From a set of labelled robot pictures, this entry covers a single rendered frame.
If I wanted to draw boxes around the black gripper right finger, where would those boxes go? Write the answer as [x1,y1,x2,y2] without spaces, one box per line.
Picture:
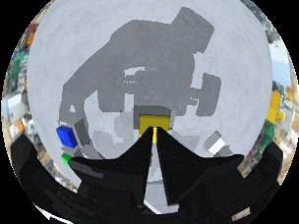
[156,127,244,206]

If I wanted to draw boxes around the yellow button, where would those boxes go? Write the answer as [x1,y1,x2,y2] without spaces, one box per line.
[133,103,176,143]

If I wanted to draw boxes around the blue button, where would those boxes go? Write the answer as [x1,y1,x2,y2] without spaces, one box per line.
[56,115,90,148]

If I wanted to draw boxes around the purple button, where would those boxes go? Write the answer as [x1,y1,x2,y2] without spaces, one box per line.
[212,147,233,158]

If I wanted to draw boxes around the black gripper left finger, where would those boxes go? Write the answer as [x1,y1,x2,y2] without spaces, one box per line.
[67,127,153,207]

